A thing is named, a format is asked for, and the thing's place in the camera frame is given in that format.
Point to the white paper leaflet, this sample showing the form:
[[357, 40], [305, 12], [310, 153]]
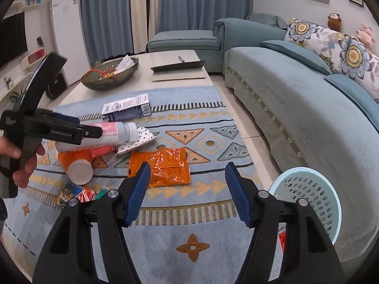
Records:
[[125, 63]]

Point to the white and blue box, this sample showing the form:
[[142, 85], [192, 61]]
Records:
[[127, 106]]

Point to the light blue plastic basket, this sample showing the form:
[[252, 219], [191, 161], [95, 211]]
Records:
[[308, 189]]

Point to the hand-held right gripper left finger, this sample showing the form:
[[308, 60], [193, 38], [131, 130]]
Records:
[[136, 195]]

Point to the brown monkey plush toy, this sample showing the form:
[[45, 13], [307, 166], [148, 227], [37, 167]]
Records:
[[334, 20]]

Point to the white coffee table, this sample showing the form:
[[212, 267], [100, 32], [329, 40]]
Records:
[[165, 85]]

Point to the dark perforated bowl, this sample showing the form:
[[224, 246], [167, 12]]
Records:
[[118, 81]]

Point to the red and white box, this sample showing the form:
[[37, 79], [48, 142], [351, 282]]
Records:
[[34, 56]]

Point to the orange foil packet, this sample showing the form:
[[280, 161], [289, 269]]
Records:
[[168, 168]]

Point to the black speaker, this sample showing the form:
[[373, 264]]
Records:
[[56, 85]]

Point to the patterned blue rug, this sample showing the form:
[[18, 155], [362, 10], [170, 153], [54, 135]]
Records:
[[183, 222]]

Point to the green wrapper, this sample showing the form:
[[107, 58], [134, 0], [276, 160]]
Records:
[[101, 195]]

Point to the floral cushion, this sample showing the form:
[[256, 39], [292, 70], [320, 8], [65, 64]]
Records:
[[355, 56], [311, 38]]

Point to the white television cabinet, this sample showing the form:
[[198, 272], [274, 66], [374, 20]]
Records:
[[9, 94]]

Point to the blue curtain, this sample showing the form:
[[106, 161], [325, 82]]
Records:
[[106, 14], [204, 0]]

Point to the red wrapper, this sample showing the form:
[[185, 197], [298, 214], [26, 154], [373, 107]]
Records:
[[282, 241]]

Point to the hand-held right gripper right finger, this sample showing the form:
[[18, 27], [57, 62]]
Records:
[[237, 195]]

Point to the black tray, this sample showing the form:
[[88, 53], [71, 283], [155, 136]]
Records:
[[174, 65]]

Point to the blue cushion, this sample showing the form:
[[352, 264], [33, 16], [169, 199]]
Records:
[[296, 54]]

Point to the white sheer curtain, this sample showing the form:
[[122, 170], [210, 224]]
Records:
[[143, 11]]

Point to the pink wrapper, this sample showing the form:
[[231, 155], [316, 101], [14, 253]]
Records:
[[100, 151]]

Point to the polka dot paper packet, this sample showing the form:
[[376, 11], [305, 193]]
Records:
[[142, 140]]

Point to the pink plush toy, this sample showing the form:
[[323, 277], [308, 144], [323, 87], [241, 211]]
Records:
[[364, 34]]

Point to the orange rimmed round object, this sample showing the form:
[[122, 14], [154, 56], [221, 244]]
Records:
[[94, 75]]

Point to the orange bottle with white cap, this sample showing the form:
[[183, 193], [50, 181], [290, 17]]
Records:
[[77, 168]]

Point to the colourful snack packet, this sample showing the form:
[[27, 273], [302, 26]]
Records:
[[71, 195]]

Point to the white refrigerator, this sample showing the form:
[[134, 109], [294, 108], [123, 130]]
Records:
[[69, 32]]

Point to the white bottle with pink label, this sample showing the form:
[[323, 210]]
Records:
[[118, 133]]

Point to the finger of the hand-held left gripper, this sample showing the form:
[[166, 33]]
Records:
[[69, 119], [91, 131]]

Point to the person's left hand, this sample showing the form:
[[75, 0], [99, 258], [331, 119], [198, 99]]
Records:
[[26, 171]]

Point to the blue sofa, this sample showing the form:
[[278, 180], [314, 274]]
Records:
[[284, 100]]

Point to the black television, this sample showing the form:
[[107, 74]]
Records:
[[11, 38]]

